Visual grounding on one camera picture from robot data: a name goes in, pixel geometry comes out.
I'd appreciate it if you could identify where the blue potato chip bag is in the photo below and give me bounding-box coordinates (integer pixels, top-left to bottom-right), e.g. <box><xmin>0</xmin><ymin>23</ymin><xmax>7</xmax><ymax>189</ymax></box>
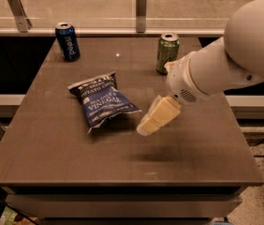
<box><xmin>67</xmin><ymin>72</ymin><xmax>140</xmax><ymax>132</ymax></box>

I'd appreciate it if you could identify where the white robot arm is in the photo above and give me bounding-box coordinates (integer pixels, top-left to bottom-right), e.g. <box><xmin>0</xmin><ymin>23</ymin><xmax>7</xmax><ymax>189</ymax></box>
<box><xmin>137</xmin><ymin>0</ymin><xmax>264</xmax><ymax>136</ymax></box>

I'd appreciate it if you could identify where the metal railing bracket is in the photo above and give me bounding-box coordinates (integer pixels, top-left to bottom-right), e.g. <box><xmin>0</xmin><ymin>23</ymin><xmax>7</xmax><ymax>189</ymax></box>
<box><xmin>136</xmin><ymin>0</ymin><xmax>147</xmax><ymax>33</ymax></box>
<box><xmin>7</xmin><ymin>0</ymin><xmax>32</xmax><ymax>33</ymax></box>

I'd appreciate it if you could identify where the left metal railing bracket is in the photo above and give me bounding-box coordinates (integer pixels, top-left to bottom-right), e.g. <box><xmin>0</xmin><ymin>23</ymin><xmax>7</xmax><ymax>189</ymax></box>
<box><xmin>7</xmin><ymin>0</ymin><xmax>32</xmax><ymax>33</ymax></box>

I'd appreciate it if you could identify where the glass railing panel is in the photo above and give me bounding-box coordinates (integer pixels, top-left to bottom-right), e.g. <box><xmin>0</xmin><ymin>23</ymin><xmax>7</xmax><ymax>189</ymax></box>
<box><xmin>0</xmin><ymin>0</ymin><xmax>253</xmax><ymax>29</ymax></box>

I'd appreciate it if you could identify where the blue Pepsi can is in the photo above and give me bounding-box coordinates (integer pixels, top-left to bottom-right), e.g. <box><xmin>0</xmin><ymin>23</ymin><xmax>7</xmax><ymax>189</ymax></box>
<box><xmin>55</xmin><ymin>22</ymin><xmax>81</xmax><ymax>62</ymax></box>

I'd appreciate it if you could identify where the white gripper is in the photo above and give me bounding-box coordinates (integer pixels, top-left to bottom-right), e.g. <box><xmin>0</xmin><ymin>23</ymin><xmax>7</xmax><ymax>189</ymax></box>
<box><xmin>137</xmin><ymin>52</ymin><xmax>208</xmax><ymax>136</ymax></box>

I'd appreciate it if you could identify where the middle metal railing bracket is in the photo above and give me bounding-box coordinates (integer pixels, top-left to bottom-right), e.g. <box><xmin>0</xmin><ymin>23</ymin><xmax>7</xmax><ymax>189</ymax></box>
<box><xmin>136</xmin><ymin>0</ymin><xmax>147</xmax><ymax>33</ymax></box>

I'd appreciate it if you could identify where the green soda can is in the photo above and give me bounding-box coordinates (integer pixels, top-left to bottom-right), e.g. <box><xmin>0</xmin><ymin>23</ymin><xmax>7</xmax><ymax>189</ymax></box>
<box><xmin>155</xmin><ymin>32</ymin><xmax>180</xmax><ymax>74</ymax></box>

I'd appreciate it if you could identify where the colourful package under table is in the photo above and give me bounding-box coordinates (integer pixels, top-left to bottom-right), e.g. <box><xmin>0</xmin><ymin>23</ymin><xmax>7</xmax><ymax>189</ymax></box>
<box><xmin>0</xmin><ymin>206</ymin><xmax>40</xmax><ymax>225</ymax></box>

